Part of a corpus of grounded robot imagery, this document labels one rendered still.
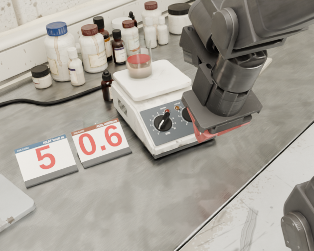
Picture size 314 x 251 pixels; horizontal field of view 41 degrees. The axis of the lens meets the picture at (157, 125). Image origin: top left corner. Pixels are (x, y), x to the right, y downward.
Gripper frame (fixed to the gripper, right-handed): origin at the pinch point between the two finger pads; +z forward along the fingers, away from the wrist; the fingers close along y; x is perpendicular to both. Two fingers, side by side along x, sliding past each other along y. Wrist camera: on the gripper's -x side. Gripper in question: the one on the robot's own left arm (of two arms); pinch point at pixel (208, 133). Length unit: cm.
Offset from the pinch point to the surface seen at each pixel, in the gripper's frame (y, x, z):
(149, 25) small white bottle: -13, -45, 23
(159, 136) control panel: 5.6, -5.0, 5.7
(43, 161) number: 24.9, -9.7, 10.1
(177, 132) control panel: 2.2, -4.6, 5.7
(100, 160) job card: 15.7, -6.5, 10.1
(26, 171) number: 28.0, -9.1, 10.2
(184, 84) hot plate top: -2.8, -12.7, 4.1
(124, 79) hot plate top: 5.9, -19.6, 7.3
